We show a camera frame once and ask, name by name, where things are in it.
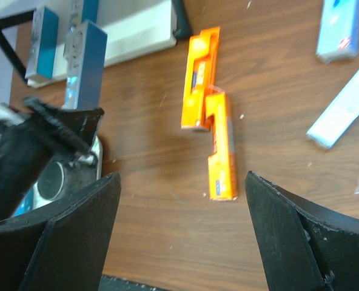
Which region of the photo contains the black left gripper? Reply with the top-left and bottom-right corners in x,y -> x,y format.
0,96 -> 121,290

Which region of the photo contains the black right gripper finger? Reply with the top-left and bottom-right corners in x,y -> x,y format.
245,171 -> 359,290

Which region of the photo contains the orange toothpaste box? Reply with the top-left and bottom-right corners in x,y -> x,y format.
206,91 -> 238,201
181,27 -> 220,130

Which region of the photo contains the silver blue toothpaste box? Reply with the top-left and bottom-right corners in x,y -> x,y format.
68,0 -> 99,32
25,5 -> 59,82

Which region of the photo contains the metallic blue toothpaste box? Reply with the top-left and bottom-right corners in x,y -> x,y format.
14,20 -> 107,216

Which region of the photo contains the light blue toothpaste box tilted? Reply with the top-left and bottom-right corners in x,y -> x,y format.
306,69 -> 359,149

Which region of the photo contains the blue toothpaste box upper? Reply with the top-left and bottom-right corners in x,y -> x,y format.
316,0 -> 359,63

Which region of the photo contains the black frame three-tier shelf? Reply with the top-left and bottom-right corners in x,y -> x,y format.
0,1 -> 192,88

